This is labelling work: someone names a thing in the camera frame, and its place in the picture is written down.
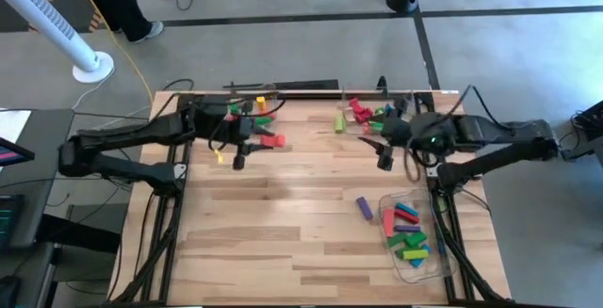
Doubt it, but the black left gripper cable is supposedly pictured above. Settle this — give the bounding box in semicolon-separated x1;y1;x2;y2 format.
206;91;288;154

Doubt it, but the black desk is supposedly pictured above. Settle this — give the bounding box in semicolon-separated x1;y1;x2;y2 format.
0;108;75;308

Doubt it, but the white cable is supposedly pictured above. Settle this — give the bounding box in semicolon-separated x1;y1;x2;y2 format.
69;65;153;138

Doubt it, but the white paper sheet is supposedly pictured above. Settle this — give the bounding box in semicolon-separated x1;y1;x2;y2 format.
0;109;32;144

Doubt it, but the yellow cable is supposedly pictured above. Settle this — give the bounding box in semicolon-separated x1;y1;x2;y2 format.
65;0;155;106

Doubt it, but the red cylinder block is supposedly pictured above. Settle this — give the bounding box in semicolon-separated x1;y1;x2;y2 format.
261;134;287;150

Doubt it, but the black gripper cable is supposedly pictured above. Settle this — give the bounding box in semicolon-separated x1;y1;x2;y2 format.
206;91;288;154
402;84;501;185

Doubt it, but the black equipment with cables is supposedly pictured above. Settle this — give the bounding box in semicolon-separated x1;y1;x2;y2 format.
558;100;603;163

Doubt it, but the clear plastic bin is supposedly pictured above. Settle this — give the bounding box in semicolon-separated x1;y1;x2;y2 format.
201;89;280;143
379;188;458;284
339;89;420;142

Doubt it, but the blue bar block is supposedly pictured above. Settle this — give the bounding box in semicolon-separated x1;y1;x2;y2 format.
395;203;420;219
409;244;432;269

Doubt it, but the person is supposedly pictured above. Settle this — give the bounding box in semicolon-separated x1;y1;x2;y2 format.
69;0;166;44

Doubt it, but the dark laptop screen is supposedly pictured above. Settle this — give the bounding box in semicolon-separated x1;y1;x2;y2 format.
0;193;25;252

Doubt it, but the white tower fan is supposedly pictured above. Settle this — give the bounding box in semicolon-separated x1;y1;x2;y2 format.
0;0;116;85

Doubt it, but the black aluminium table frame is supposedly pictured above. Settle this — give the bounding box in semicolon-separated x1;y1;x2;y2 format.
106;89;519;308

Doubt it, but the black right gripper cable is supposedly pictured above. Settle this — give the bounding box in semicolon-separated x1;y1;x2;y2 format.
402;84;501;185

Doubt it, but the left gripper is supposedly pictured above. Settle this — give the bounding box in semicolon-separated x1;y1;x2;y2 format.
187;95;277;171

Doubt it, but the monitor with pink screen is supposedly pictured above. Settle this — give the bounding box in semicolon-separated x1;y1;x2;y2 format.
0;136;36;168

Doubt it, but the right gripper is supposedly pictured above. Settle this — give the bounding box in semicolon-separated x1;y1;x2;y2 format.
356;96;416;172

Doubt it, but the black power strip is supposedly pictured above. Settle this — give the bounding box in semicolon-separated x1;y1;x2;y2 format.
222;79;340;92

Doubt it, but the red bar block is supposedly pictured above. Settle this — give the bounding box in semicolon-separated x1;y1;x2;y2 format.
394;208;421;226

